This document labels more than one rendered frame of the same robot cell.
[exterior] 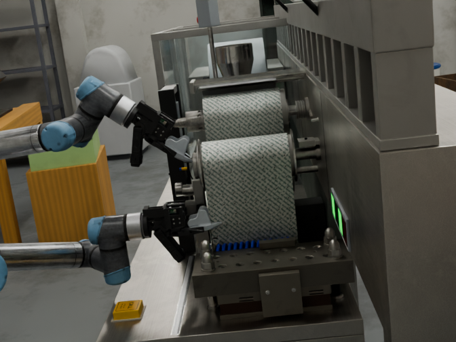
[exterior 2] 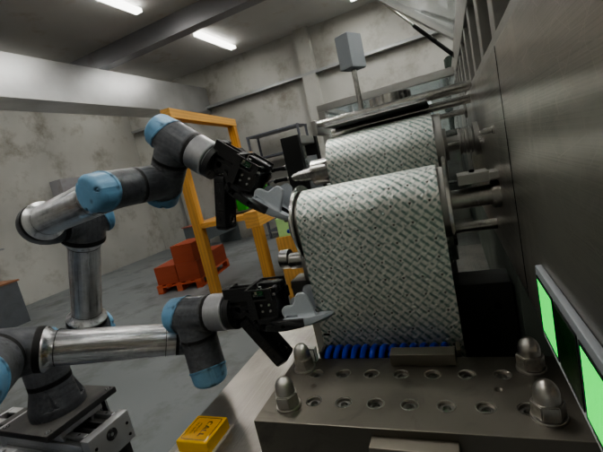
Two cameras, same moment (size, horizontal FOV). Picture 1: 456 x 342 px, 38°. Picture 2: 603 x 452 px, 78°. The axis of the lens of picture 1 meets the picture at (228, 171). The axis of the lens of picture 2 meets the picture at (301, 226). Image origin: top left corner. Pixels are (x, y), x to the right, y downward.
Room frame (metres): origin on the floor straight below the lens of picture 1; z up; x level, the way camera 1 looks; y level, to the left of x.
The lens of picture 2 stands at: (1.16, -0.16, 1.35)
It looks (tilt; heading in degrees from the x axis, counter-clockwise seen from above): 9 degrees down; 20
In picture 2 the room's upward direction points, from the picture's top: 13 degrees counter-clockwise
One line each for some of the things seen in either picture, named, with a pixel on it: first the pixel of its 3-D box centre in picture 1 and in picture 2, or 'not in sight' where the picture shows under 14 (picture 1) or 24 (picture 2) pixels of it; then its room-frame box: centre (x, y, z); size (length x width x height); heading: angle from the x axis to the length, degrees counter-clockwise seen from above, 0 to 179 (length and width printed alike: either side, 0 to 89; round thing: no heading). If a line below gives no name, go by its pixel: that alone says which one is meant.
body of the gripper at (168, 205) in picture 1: (165, 220); (257, 305); (1.77, 0.18, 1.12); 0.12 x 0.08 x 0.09; 87
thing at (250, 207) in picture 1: (252, 213); (380, 299); (1.76, -0.05, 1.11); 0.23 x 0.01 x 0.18; 87
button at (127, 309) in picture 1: (128, 309); (203, 433); (1.67, 0.31, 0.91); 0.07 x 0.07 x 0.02; 87
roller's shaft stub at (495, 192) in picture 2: (307, 153); (475, 196); (1.81, -0.22, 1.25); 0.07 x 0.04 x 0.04; 87
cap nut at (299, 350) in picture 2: (205, 248); (301, 355); (1.69, 0.08, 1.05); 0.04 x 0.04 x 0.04
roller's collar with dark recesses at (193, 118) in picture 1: (196, 121); (325, 170); (2.07, 0.08, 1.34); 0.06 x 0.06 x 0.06; 87
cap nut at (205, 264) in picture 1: (207, 260); (284, 391); (1.60, 0.08, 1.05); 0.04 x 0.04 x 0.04
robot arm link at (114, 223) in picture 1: (109, 230); (192, 315); (1.78, 0.34, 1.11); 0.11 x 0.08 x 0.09; 87
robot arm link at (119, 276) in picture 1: (112, 262); (204, 354); (1.79, 0.35, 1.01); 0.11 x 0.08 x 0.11; 40
